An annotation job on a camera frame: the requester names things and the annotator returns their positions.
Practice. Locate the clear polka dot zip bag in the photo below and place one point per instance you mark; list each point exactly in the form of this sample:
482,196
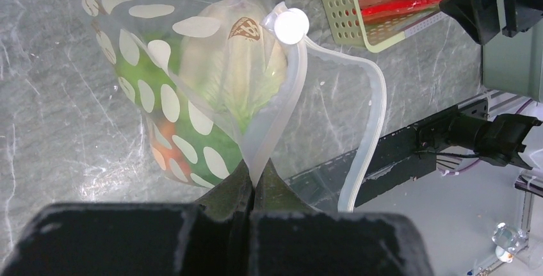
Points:
337,103

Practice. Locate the clear plastic storage box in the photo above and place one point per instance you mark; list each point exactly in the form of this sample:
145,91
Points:
514,65

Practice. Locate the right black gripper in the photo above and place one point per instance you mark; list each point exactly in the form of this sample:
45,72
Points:
480,19

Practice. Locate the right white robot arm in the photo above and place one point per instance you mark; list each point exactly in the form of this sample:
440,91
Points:
501,141

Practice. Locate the green cabbage toy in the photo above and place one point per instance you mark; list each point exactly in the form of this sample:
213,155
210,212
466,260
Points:
209,67

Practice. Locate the orange peach toy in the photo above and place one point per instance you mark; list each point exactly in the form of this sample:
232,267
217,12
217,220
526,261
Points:
168,156

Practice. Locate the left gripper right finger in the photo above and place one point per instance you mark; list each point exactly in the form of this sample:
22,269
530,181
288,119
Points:
289,237

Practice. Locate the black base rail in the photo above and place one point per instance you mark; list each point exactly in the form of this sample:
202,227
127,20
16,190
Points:
399,156

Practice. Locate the green perforated plastic basket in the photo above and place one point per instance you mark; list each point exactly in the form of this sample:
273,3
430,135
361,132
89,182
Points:
347,26

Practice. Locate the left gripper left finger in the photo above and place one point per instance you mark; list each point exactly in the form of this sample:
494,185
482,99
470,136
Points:
205,237

